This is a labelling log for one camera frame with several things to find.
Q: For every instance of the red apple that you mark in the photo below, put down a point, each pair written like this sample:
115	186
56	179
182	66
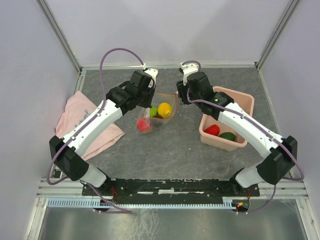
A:
143	125

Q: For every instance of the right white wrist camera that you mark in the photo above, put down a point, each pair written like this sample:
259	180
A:
189	67

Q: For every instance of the dark purple plum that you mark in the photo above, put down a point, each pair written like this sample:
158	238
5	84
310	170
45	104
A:
159	117

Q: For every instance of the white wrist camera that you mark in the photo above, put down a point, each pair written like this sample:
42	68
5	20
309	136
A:
189	67
153	73

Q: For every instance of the yellow lemon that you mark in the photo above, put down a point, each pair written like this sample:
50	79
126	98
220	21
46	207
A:
164	109

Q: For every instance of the clear zip top bag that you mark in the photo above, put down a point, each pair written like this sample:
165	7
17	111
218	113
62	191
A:
158	98

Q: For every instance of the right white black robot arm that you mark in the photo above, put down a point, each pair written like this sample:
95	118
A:
279	153

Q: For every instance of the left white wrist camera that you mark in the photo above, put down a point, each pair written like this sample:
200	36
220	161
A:
153	73

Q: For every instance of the pink plastic bin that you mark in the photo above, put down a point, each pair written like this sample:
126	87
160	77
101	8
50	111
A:
246	102

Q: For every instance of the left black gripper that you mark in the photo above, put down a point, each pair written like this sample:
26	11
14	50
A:
148	103

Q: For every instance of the dark green fruit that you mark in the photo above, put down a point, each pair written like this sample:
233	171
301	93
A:
228	136

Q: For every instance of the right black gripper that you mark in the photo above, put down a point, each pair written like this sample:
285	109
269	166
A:
181	89

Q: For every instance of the small red fruit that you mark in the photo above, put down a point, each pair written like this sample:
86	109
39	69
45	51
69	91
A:
213	130

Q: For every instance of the aluminium frame rail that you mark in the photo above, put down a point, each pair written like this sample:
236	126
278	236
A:
169	66

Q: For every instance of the pink folded cloth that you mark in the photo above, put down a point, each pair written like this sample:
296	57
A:
77	109

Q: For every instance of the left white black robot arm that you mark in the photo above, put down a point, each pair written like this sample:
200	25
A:
67	152

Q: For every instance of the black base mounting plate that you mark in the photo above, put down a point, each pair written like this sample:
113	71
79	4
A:
174	191

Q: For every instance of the green apple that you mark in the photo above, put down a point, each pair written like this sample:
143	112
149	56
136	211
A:
153	112

